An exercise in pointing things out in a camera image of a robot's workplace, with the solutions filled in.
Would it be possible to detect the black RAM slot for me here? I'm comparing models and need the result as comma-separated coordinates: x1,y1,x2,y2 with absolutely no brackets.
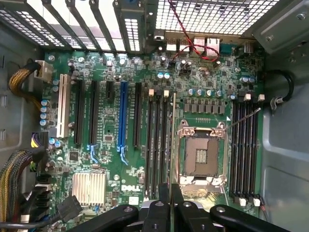
159,88,170,186
143,88,155,203
229,98,240,198
235,96,246,199
248,93,266,207
152,88,162,194
241,93,253,206

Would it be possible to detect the metal socket cover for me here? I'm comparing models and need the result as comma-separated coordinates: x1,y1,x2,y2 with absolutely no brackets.
180,184,224,194

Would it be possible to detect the CPU socket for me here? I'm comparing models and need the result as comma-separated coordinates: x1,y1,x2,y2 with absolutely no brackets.
176,119,229,194

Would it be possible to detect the silver finned chipset heatsink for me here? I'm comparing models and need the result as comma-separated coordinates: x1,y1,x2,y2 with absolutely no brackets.
71,172,107,206

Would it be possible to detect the long black expansion slot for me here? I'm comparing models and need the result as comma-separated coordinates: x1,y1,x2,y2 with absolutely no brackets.
73,79,85,145
88,80,99,145
132,82,143,148

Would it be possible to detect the blue expansion slot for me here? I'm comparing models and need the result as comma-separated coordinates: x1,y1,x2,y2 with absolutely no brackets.
117,81,129,148

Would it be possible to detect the thin metal locking lever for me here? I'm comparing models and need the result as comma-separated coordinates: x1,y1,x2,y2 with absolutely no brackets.
223,107,263,132

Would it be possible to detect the green Dell motherboard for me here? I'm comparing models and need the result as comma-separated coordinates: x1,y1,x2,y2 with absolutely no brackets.
40,49,266,232

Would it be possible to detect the open metal PC case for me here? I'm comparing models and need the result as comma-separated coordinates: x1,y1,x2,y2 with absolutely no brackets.
0,0,309,232

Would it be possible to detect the short black expansion slot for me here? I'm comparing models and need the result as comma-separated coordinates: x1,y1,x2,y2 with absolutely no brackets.
105,81,114,100

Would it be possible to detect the white expansion slot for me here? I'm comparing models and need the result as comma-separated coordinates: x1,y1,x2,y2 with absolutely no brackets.
57,73,71,138

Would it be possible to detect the blue serial port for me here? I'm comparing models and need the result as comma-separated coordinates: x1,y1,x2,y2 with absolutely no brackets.
219,43,234,55

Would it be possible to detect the silver network port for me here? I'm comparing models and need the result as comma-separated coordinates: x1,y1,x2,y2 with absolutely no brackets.
206,37,221,56
193,36,206,53

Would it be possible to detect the black disk wire plug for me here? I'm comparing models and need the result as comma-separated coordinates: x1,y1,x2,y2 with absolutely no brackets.
0,195,83,229

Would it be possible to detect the braided power wire bundle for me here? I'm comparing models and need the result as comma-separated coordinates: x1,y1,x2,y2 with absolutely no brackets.
0,131,49,224
8,60,53,118

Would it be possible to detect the thick black looped wire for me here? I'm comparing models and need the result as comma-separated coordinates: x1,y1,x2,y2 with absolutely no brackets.
264,69,295,111

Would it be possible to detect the red black twisted wire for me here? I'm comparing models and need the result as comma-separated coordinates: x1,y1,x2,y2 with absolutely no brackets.
167,0,221,63

